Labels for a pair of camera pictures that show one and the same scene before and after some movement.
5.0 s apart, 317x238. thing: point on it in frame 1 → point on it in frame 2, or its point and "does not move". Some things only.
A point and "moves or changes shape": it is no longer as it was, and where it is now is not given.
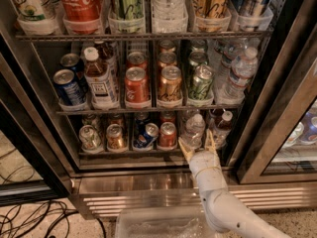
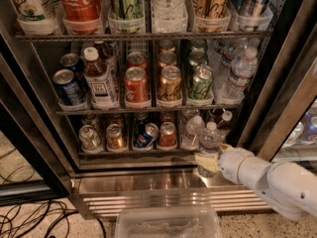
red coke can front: [137, 89] does not move
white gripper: [202, 162] → [231, 165]
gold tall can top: [210, 6] does not move
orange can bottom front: [115, 137] does not move
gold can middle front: [169, 87] does not move
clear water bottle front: [195, 128] moves or changes shape
